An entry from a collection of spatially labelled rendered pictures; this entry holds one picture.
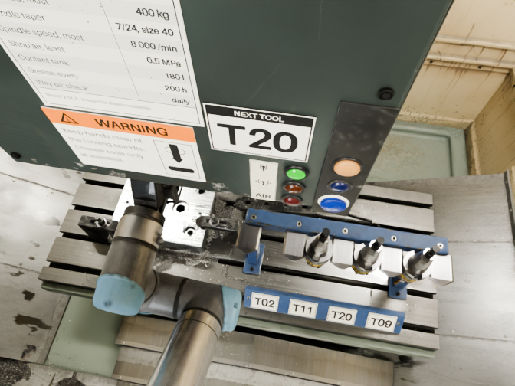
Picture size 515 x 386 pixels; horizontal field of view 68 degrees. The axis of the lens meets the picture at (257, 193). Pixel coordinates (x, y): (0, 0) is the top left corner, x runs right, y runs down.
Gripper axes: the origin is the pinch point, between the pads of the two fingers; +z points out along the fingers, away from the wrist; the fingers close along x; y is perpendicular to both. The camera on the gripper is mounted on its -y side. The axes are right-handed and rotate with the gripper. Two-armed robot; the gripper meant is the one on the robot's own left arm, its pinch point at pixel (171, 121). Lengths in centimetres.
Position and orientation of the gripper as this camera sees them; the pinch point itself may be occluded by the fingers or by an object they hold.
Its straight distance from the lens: 76.7
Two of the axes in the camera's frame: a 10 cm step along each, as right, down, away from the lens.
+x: 9.9, 1.5, -0.8
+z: 1.7, -8.8, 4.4
